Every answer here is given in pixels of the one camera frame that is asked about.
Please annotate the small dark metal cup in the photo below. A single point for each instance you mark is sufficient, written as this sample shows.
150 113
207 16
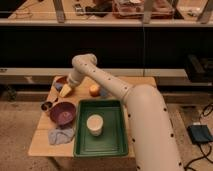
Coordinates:
46 106

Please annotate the orange fruit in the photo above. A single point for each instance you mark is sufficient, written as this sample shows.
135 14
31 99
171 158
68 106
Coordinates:
94 90

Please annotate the brown bowl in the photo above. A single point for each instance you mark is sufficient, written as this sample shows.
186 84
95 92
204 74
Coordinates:
62 80

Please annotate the grey blue cup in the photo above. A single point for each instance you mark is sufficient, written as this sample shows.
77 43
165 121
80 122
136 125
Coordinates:
103 93

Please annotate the green plastic tray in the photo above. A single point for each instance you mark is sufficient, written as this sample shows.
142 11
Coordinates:
113 139

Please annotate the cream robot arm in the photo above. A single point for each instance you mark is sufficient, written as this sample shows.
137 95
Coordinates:
152 133

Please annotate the black box at right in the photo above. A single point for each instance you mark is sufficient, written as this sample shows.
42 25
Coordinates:
199 69

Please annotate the red tray on shelf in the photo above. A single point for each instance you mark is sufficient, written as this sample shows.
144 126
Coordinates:
135 8

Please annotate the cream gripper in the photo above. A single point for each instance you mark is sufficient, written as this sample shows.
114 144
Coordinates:
71 81

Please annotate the white plastic cup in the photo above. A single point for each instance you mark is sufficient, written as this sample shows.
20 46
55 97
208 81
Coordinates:
95 124

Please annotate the purple bowl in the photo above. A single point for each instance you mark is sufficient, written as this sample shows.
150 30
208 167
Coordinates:
63 113

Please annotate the grey cloth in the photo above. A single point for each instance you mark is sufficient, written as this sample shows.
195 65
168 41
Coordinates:
60 136

